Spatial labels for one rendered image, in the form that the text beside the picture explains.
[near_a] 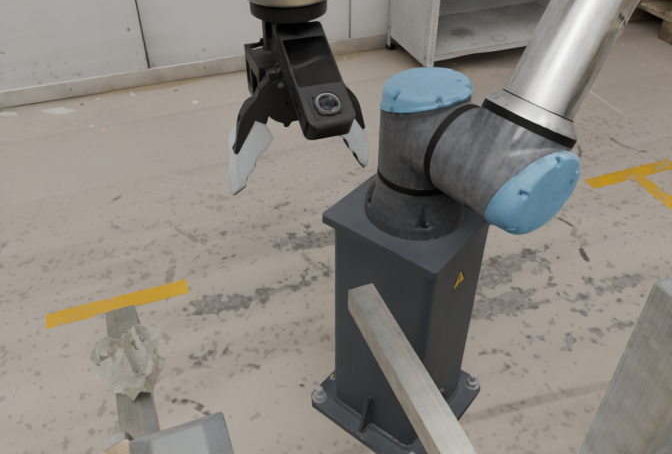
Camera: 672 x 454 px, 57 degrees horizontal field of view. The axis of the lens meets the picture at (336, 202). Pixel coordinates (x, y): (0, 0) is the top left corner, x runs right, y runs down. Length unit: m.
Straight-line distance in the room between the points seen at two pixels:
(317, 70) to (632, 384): 0.35
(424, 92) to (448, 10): 2.44
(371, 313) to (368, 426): 0.90
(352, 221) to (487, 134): 0.34
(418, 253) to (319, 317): 0.74
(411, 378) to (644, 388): 0.28
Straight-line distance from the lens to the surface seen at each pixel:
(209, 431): 0.24
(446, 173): 0.96
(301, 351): 1.71
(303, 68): 0.56
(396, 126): 1.02
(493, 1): 3.56
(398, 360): 0.62
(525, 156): 0.91
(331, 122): 0.53
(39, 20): 2.94
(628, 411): 0.40
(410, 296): 1.15
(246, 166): 0.63
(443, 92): 1.00
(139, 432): 0.58
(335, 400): 1.58
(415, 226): 1.10
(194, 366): 1.71
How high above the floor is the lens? 1.33
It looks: 38 degrees down
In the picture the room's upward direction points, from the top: straight up
